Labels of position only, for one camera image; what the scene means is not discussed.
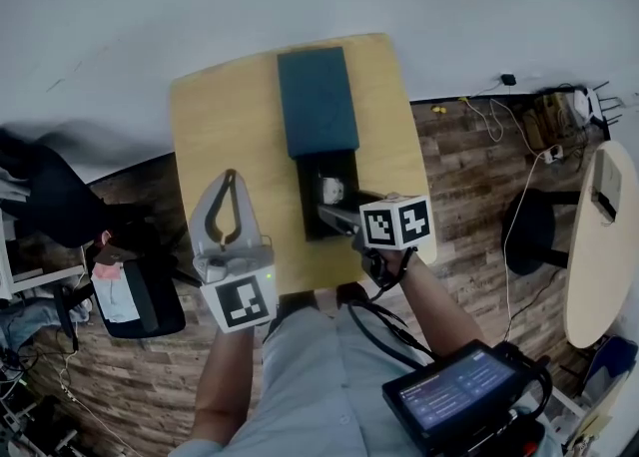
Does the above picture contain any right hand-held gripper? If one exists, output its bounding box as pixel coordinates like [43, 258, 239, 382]
[316, 190, 433, 291]

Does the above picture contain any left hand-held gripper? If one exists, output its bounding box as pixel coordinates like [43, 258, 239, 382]
[188, 170, 279, 334]

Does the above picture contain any small white tool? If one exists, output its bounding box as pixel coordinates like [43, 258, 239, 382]
[317, 175, 346, 205]

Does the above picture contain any black container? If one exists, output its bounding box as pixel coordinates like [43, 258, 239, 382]
[294, 148, 364, 243]

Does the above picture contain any person's left forearm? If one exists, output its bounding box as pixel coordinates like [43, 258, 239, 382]
[191, 327, 257, 447]

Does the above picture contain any person's right forearm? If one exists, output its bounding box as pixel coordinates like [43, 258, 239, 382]
[383, 247, 486, 350]

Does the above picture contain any person's dark right shoe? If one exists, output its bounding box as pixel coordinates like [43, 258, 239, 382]
[335, 282, 371, 310]

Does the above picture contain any person's dark shoe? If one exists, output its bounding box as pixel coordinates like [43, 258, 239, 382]
[276, 289, 320, 322]
[335, 282, 371, 310]

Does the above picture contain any black chair with papers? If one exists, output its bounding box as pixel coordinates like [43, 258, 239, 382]
[83, 228, 188, 340]

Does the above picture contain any person's dark left shoe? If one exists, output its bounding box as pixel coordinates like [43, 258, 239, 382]
[276, 289, 320, 322]

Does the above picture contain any dark teal box lid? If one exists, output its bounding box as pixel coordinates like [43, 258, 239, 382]
[277, 45, 362, 160]

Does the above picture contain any pink red item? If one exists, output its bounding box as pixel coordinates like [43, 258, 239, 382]
[91, 229, 127, 280]

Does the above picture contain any white paper sheet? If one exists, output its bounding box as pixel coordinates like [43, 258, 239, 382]
[93, 272, 142, 325]

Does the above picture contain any black office chair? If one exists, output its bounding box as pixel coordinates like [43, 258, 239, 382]
[0, 120, 154, 249]

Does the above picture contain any black round stool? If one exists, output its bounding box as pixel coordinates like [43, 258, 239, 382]
[500, 188, 596, 277]

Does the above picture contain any person's light blue clothing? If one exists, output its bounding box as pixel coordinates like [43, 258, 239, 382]
[168, 303, 563, 457]

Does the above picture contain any white shelf unit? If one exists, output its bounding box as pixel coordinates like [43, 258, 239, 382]
[0, 208, 87, 299]

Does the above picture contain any black screen device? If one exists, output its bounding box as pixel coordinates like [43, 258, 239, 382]
[380, 339, 553, 457]

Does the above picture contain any brown cardboard box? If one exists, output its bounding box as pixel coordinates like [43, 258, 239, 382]
[520, 92, 573, 148]

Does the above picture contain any round white side table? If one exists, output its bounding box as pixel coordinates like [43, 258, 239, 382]
[565, 140, 639, 350]

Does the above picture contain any white router with antennas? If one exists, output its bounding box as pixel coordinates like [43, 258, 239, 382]
[570, 80, 626, 128]

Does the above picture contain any blue bag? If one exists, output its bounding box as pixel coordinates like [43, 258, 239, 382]
[582, 334, 639, 399]

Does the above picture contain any black wrist strap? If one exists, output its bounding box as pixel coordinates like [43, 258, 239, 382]
[371, 246, 419, 302]

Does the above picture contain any thick black cable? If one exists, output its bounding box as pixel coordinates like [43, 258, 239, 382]
[345, 298, 436, 372]

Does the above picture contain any long white cable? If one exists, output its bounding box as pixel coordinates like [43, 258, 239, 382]
[457, 95, 566, 344]

